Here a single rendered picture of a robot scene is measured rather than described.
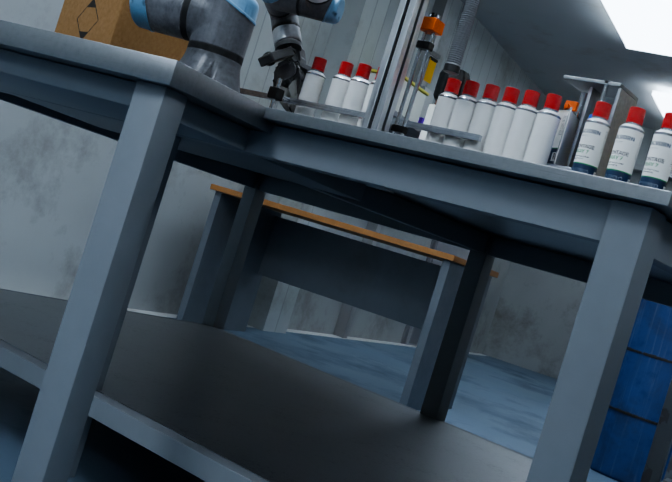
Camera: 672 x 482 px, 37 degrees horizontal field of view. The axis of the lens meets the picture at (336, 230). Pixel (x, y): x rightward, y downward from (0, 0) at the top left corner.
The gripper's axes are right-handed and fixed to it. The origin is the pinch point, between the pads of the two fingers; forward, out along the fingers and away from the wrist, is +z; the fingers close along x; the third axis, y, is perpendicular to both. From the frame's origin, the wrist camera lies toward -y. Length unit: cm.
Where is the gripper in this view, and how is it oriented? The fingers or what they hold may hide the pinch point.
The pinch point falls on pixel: (291, 110)
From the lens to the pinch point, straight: 259.8
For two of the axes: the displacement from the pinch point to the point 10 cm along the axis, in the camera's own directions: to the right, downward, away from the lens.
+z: 1.2, 9.4, -3.2
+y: 5.8, 1.9, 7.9
